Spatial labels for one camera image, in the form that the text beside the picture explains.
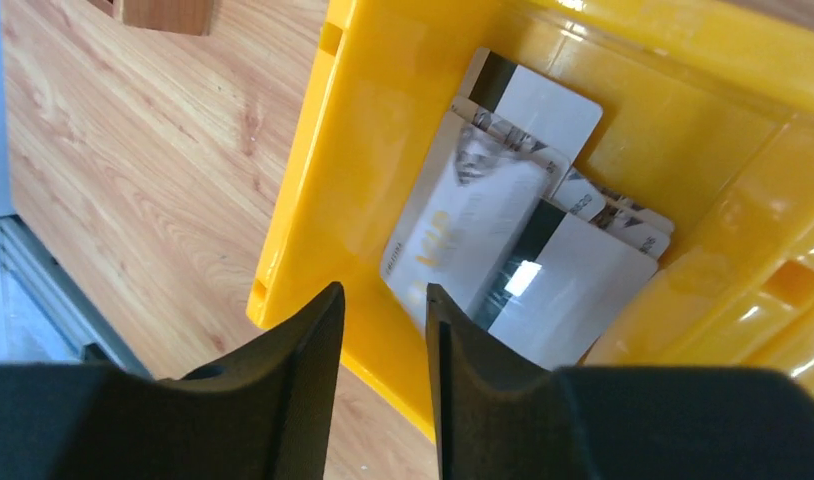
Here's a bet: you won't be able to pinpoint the wooden compartment tray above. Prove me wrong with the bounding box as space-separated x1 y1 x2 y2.
89 0 216 36

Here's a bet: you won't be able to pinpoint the silver cards in bin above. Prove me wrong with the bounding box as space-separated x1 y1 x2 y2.
379 46 676 372

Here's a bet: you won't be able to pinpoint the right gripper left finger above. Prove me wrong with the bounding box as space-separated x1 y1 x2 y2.
0 282 345 479

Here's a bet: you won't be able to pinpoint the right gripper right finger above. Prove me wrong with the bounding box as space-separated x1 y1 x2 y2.
426 284 814 479

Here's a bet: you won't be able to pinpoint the left yellow bin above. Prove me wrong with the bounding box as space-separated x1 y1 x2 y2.
246 1 814 435

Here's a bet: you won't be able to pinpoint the silver credit card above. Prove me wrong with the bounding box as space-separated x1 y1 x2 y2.
380 112 553 331

